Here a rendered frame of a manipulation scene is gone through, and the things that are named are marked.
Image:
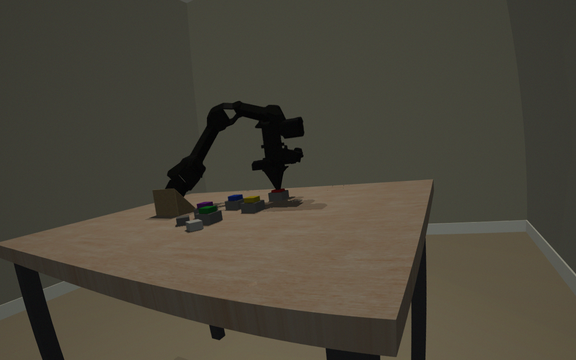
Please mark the yellow button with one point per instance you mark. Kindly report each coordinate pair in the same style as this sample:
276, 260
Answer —
252, 204

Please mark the red button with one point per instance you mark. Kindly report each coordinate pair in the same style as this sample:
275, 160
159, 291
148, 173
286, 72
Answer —
278, 195

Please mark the blue button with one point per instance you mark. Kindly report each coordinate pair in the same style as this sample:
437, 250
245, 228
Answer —
234, 202

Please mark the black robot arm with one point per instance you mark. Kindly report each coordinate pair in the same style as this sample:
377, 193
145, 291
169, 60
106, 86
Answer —
185, 175

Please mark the green button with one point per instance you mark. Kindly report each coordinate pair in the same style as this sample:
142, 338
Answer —
209, 215

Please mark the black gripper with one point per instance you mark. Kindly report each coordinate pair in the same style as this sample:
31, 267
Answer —
269, 165

